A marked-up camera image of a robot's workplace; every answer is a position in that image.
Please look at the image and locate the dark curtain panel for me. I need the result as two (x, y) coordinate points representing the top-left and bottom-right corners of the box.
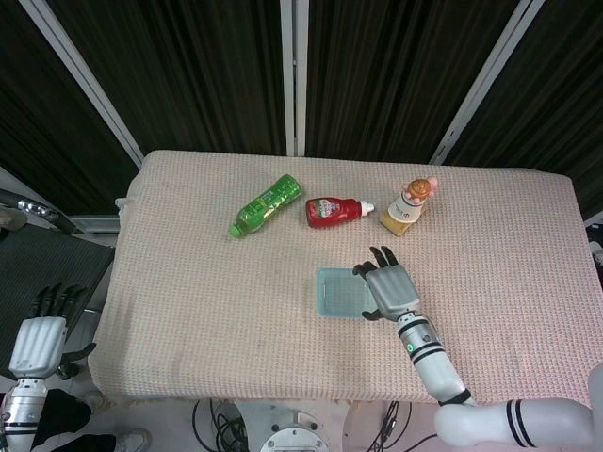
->
(0, 0), (139, 218)
(46, 0), (289, 157)
(304, 0), (525, 165)
(442, 0), (603, 218)

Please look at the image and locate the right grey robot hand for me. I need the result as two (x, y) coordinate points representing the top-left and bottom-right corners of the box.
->
(352, 246), (422, 327)

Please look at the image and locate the white paper cup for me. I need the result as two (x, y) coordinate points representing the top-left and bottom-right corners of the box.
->
(386, 187), (428, 225)

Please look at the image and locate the green plastic drink bottle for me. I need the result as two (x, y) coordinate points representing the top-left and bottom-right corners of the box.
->
(229, 173), (303, 238)

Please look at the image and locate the beige waffle-weave tablecloth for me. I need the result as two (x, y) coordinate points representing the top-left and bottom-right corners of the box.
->
(88, 149), (603, 407)

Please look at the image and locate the grey round robot base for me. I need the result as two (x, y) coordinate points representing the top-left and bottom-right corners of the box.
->
(259, 401), (332, 452)

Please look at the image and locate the light blue plastic tray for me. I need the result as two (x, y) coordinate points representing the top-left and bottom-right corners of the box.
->
(314, 266), (379, 322)

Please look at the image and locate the red ketchup squeeze bottle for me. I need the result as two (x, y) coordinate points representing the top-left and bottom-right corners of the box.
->
(304, 196), (377, 231)

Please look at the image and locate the black trouser leg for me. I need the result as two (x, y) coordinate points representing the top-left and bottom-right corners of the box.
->
(27, 388), (117, 452)

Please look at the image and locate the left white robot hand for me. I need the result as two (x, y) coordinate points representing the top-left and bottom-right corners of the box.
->
(8, 283), (98, 380)

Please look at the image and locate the black cable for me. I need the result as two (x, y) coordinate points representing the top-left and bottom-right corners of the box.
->
(369, 399), (437, 452)
(191, 398), (249, 452)

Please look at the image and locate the black mesh panel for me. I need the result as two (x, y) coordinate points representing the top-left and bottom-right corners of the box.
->
(0, 224), (117, 363)

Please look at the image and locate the white shoe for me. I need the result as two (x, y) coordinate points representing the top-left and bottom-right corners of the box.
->
(111, 427), (154, 452)

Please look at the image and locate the yellow sponge with green pad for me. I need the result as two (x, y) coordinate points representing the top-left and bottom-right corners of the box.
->
(379, 205), (432, 237)

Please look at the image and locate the brown and pink turtle toy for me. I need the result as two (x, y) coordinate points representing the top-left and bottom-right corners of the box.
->
(399, 176), (441, 205)

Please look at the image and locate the chrome metal handle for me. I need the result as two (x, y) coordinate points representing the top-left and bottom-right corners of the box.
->
(0, 187), (77, 235)

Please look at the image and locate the white frame post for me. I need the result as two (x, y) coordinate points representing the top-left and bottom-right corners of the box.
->
(18, 0), (145, 170)
(430, 0), (550, 167)
(279, 0), (310, 158)

